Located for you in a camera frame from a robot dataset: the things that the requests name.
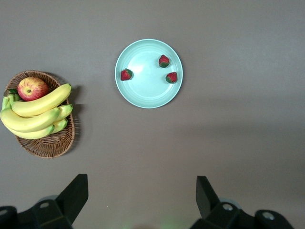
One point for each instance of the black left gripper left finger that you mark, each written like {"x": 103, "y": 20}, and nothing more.
{"x": 47, "y": 214}

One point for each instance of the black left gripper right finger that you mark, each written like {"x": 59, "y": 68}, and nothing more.
{"x": 221, "y": 217}

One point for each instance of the red strawberry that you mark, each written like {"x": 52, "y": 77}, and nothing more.
{"x": 172, "y": 77}
{"x": 125, "y": 75}
{"x": 164, "y": 60}

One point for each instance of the light green round plate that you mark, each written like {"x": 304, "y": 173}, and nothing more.
{"x": 147, "y": 90}

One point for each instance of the brown wicker basket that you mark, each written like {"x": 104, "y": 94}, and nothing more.
{"x": 52, "y": 145}

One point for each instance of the brown table cover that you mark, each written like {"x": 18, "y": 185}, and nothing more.
{"x": 214, "y": 143}

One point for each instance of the yellow banana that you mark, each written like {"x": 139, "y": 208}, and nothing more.
{"x": 31, "y": 135}
{"x": 26, "y": 121}
{"x": 43, "y": 103}
{"x": 60, "y": 125}
{"x": 65, "y": 111}

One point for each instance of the red yellow apple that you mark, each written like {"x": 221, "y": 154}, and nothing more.
{"x": 32, "y": 89}

